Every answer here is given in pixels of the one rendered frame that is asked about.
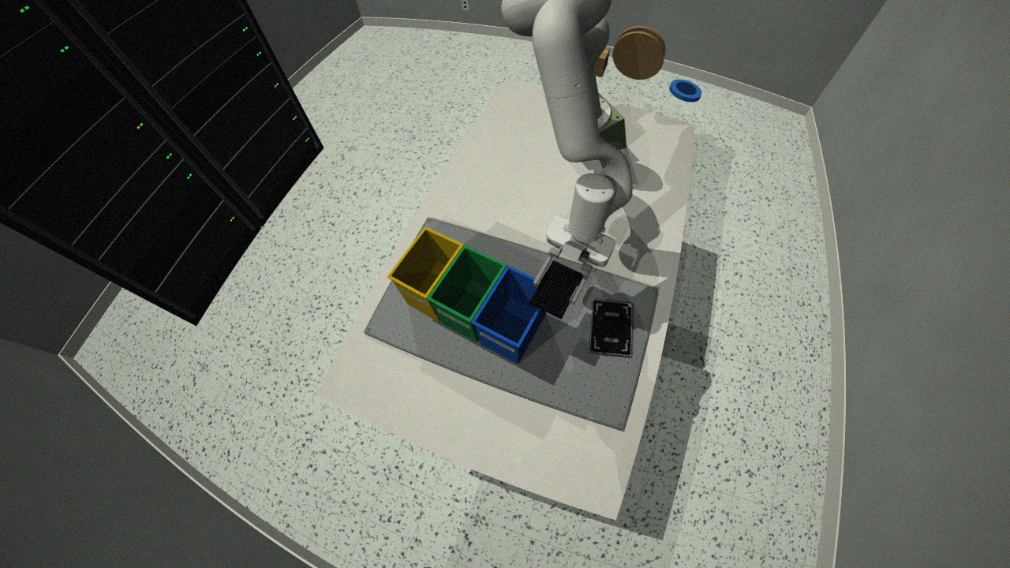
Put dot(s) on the blue open-top bin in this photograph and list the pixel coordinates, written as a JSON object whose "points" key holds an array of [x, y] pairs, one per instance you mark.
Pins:
{"points": [[507, 315]]}

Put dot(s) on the green returns bin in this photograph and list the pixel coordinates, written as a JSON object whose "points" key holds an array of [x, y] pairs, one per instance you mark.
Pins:
{"points": [[467, 281]]}

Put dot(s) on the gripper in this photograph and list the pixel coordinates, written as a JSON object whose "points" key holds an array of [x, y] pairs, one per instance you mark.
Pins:
{"points": [[600, 250]]}

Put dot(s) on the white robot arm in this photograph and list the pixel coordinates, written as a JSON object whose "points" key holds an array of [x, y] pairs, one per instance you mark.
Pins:
{"points": [[559, 33]]}

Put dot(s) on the yellow recycle bin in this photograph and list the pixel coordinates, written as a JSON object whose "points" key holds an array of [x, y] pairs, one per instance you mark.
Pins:
{"points": [[422, 266]]}

